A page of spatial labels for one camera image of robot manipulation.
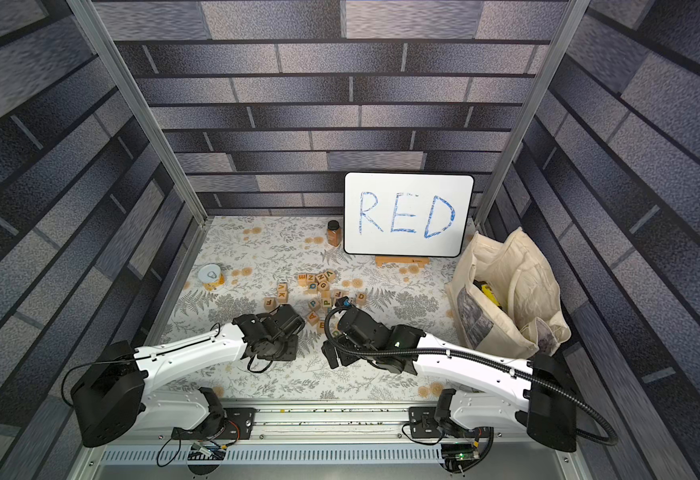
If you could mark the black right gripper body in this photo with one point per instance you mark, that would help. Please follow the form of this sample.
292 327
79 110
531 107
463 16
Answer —
332 352

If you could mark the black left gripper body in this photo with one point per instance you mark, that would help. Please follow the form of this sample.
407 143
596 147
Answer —
286 349

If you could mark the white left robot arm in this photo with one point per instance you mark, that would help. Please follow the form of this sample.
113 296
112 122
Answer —
122 390

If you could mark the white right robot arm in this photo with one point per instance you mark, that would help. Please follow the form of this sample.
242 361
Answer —
536 394

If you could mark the wooden whiteboard stand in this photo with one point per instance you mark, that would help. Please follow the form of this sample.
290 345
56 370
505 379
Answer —
384 260

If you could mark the brown spice jar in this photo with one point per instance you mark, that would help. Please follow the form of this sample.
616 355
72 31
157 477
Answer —
334 233

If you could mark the white dry-erase board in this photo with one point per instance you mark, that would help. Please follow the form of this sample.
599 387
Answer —
406 214

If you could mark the cream canvas tote bag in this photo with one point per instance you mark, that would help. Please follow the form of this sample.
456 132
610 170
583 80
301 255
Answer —
507 299

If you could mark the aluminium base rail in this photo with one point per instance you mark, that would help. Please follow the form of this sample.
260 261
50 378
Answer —
315 433

